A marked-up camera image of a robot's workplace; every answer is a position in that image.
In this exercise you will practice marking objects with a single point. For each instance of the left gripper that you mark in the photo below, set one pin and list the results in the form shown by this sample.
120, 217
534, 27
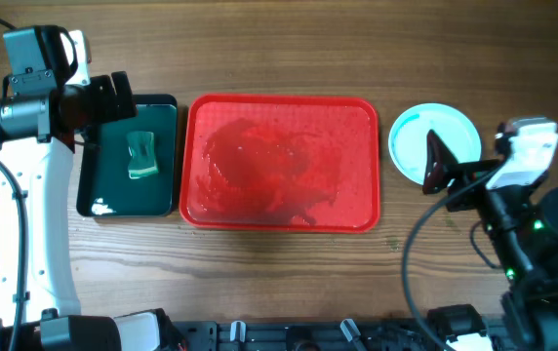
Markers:
107, 109

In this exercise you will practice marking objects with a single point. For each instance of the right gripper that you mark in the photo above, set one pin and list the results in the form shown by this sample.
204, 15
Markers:
435, 166

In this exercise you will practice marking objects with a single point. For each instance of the light blue plate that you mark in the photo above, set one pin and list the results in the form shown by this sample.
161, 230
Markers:
408, 136

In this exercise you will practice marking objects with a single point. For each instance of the green yellow sponge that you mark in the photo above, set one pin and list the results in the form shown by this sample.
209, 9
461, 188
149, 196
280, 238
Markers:
141, 145

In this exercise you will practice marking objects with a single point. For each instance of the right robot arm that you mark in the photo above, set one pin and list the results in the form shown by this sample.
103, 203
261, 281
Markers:
524, 236

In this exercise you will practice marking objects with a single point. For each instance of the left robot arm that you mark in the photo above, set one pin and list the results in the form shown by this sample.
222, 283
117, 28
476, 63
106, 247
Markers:
47, 98

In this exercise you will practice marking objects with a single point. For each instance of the black water tray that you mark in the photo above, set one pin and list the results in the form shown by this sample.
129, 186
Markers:
105, 188

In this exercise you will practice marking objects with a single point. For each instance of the red plastic tray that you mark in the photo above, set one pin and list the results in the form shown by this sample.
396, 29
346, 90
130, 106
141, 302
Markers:
286, 163

